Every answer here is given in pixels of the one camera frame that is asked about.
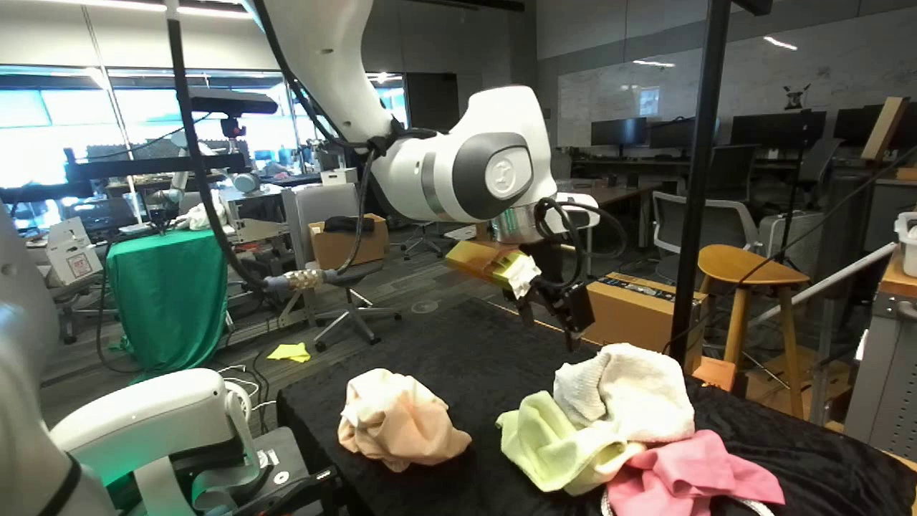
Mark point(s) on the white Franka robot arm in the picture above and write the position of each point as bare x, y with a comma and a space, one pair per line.
477, 161

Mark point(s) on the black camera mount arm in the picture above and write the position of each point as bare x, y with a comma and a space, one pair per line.
144, 163

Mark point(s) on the black vertical pole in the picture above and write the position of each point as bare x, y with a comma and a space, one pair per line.
702, 191

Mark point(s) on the leaning wooden panel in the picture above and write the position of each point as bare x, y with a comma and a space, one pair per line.
884, 128

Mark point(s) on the grey workbench with wooden top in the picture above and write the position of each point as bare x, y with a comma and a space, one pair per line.
884, 383

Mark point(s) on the pink t-shirt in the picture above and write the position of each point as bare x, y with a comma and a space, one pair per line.
687, 477

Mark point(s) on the cardboard box with black tape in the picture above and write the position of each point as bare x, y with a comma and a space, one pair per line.
630, 311

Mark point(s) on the black table cloth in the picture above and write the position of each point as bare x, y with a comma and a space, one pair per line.
477, 373

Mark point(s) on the tan wrist camera box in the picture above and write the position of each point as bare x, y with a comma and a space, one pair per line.
487, 262

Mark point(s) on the black computer monitor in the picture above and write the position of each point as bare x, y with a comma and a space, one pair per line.
776, 128
619, 130
854, 125
677, 133

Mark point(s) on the yellow cloth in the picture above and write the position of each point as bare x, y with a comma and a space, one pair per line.
289, 350

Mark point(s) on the grey office chair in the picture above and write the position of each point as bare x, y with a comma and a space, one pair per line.
329, 287

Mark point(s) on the black bar-shaped camera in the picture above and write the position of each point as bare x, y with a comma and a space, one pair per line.
232, 100

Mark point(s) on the wooden stool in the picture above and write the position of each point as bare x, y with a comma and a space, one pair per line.
749, 265

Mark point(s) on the white office chair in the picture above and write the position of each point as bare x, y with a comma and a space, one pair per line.
733, 225

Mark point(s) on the plain cardboard box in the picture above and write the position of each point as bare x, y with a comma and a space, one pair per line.
346, 247

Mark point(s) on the pale green t-shirt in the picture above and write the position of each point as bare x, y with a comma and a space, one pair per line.
544, 446

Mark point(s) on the silver metal pole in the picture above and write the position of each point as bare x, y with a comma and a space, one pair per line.
819, 278

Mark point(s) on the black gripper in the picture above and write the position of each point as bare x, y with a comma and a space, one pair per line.
547, 262

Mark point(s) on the white towel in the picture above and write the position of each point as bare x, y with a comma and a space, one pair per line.
640, 390

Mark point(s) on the green draped table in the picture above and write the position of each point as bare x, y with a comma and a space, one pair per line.
173, 295

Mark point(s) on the peach t-shirt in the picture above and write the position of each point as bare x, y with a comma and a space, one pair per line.
401, 426

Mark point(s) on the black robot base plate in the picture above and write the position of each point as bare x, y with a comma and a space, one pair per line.
275, 469

